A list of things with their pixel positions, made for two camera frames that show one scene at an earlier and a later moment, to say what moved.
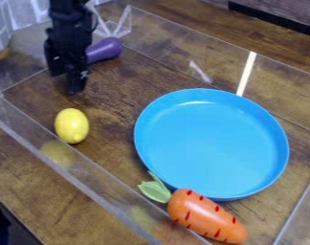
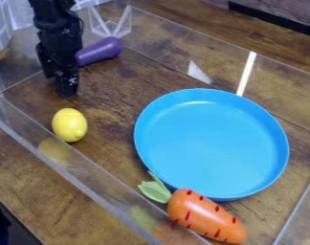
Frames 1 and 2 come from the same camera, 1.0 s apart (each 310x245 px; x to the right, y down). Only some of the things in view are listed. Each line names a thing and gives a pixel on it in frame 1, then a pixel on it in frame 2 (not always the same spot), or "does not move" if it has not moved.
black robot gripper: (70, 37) to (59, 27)
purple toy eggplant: (105, 50) does not move
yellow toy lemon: (71, 125) does not move
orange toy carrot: (197, 211) does not move
